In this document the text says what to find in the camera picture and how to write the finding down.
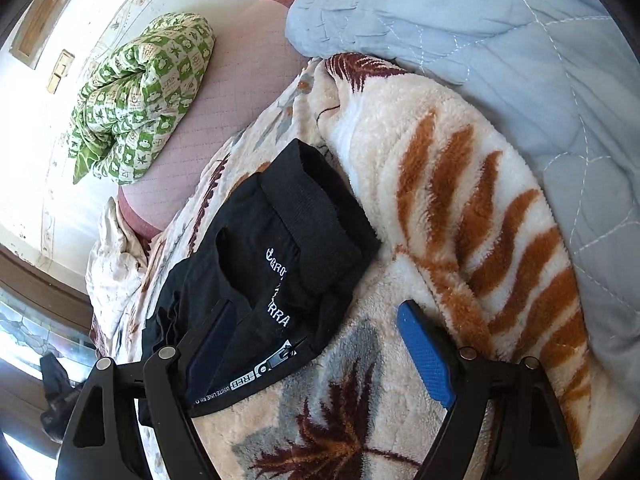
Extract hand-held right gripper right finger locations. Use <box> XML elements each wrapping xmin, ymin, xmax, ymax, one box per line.
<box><xmin>397</xmin><ymin>300</ymin><xmax>581</xmax><ymax>480</ymax></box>

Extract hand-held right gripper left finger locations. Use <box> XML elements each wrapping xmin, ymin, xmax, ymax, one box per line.
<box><xmin>55</xmin><ymin>302</ymin><xmax>241</xmax><ymax>480</ymax></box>

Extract black pants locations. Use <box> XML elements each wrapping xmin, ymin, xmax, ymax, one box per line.
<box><xmin>141</xmin><ymin>139</ymin><xmax>382</xmax><ymax>418</ymax></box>

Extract leaf-print fleece blanket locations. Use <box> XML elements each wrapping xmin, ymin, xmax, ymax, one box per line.
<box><xmin>90</xmin><ymin>52</ymin><xmax>621</xmax><ymax>480</ymax></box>

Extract white patterned pillow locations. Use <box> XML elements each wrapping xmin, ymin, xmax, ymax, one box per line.
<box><xmin>86</xmin><ymin>197</ymin><xmax>151</xmax><ymax>331</ymax></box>

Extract dark cloth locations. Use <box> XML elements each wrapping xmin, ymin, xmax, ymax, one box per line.
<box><xmin>39</xmin><ymin>352</ymin><xmax>86</xmax><ymax>436</ymax></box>

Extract stained glass window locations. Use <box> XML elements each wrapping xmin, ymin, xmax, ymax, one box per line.
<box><xmin>0</xmin><ymin>300</ymin><xmax>96</xmax><ymax>376</ymax></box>

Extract pink padded headboard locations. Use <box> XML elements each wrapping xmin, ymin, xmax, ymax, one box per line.
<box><xmin>117</xmin><ymin>0</ymin><xmax>313</xmax><ymax>238</ymax></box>

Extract green and white checked quilt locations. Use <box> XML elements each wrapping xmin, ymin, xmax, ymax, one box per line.
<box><xmin>72</xmin><ymin>12</ymin><xmax>217</xmax><ymax>186</ymax></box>

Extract light blue quilted blanket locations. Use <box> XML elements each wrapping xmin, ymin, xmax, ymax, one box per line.
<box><xmin>285</xmin><ymin>0</ymin><xmax>640</xmax><ymax>396</ymax></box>

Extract wall switch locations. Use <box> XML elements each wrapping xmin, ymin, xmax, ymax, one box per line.
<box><xmin>47</xmin><ymin>50</ymin><xmax>76</xmax><ymax>93</ymax></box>

